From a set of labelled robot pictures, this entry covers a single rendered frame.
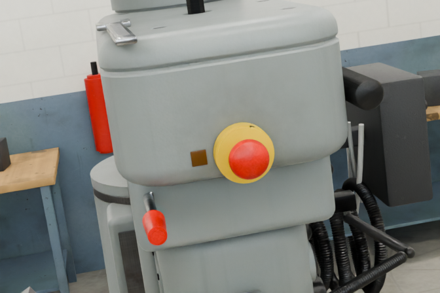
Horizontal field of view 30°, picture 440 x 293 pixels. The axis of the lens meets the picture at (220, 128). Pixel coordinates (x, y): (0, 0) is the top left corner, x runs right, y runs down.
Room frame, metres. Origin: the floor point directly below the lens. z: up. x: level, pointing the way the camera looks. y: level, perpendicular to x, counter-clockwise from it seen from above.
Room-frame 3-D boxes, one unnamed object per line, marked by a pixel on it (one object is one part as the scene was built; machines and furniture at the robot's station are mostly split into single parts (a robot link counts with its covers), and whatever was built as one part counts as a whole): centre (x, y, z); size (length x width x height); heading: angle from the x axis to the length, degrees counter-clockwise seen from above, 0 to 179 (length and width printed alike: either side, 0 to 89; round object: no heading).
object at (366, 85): (1.09, -0.13, 1.79); 0.45 x 0.04 x 0.04; 7
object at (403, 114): (1.38, -0.29, 1.62); 0.20 x 0.09 x 0.21; 7
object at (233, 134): (0.81, -0.02, 1.76); 0.06 x 0.02 x 0.06; 97
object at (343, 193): (1.07, -0.13, 1.60); 0.08 x 0.02 x 0.04; 97
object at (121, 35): (0.87, 0.09, 1.89); 0.24 x 0.04 x 0.01; 9
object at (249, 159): (0.78, -0.02, 1.76); 0.04 x 0.03 x 0.04; 97
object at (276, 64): (1.05, 0.01, 1.81); 0.47 x 0.26 x 0.16; 7
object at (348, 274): (1.33, -0.15, 1.45); 0.18 x 0.16 x 0.21; 7
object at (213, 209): (1.08, 0.01, 1.68); 0.34 x 0.24 x 0.10; 7
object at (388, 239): (1.00, -0.18, 1.58); 0.17 x 0.01 x 0.01; 17
